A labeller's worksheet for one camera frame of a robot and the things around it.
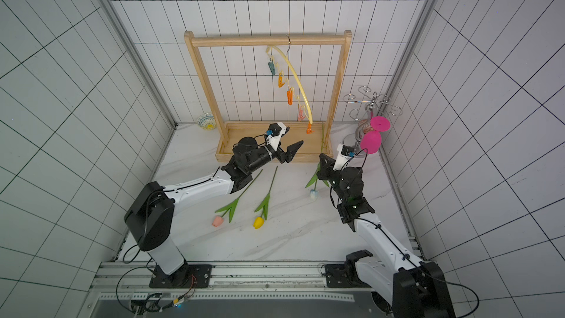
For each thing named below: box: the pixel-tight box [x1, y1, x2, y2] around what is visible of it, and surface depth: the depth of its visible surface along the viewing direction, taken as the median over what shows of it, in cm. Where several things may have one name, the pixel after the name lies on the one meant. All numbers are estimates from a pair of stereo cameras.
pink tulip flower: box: [211, 169, 264, 228], surface depth 89 cm
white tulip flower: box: [304, 162, 331, 200], surface depth 81 cm
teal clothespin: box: [267, 57, 276, 76], surface depth 96 cm
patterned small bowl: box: [196, 112, 218, 131], surface depth 120 cm
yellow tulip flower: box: [253, 165, 279, 230], surface depth 89 cm
